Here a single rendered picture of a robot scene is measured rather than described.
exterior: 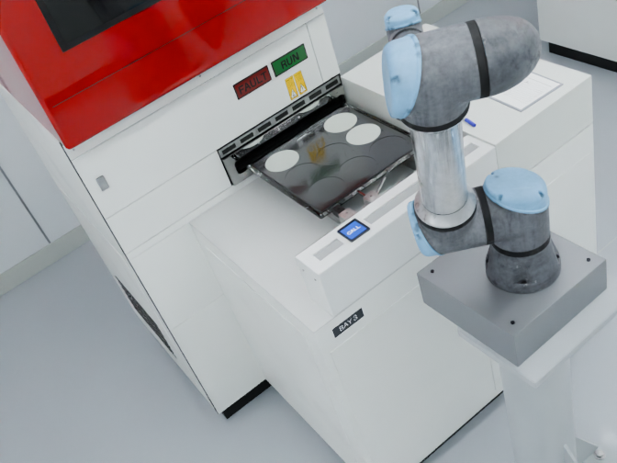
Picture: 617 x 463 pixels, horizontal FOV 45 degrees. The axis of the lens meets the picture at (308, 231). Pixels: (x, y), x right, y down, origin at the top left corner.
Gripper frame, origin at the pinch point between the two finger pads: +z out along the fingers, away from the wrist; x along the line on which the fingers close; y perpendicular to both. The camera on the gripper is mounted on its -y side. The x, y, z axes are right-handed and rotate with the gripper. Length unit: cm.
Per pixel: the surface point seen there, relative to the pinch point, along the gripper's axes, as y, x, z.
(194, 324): 58, 59, 54
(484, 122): 4.5, -20.3, 5.8
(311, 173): 35.2, 15.1, 12.4
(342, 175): 27.0, 10.4, 12.4
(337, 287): -4.2, 36.8, 13.2
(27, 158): 207, 64, 49
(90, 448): 89, 108, 102
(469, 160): -2.8, -7.6, 6.3
